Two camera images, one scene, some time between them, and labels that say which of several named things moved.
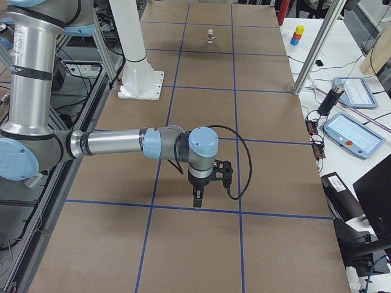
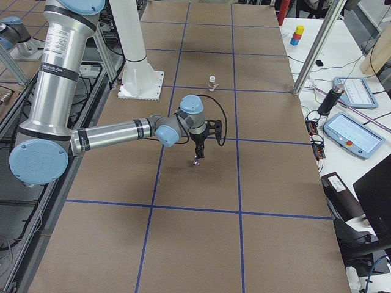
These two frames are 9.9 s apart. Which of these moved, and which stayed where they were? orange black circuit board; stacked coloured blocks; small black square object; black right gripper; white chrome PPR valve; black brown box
Moved: white chrome PPR valve; black right gripper
Stayed: orange black circuit board; small black square object; black brown box; stacked coloured blocks
